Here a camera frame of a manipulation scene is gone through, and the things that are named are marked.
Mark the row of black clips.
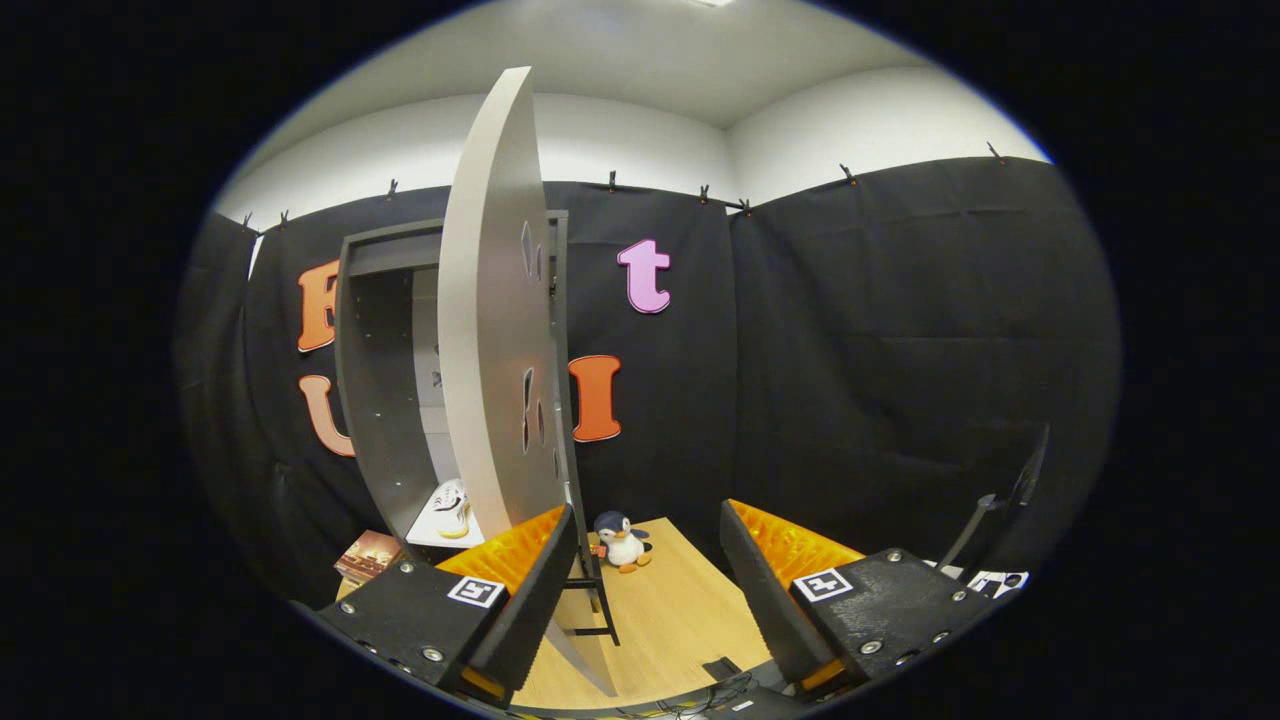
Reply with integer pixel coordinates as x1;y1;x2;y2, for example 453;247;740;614
240;140;1006;231

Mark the tangle of black cables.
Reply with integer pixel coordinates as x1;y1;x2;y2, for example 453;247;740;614
615;672;771;720

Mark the brown book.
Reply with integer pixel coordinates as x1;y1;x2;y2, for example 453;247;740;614
333;530;406;587

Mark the black backdrop cloth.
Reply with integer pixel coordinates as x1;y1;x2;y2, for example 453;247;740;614
175;155;1123;611

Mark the penguin plush toy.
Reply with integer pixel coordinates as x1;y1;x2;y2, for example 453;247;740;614
590;510;653;574

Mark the dark grey shoe cabinet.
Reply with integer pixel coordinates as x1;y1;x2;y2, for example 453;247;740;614
333;210;621;646

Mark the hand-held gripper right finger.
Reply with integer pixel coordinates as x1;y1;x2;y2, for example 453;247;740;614
718;498;1001;701

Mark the beige shoe cabinet door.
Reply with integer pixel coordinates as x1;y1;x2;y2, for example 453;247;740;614
438;66;619;698

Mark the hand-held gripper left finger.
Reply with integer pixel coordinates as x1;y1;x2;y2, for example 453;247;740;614
290;503;581;709

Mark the white striped shoe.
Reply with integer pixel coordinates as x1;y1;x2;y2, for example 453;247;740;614
432;478;473;540

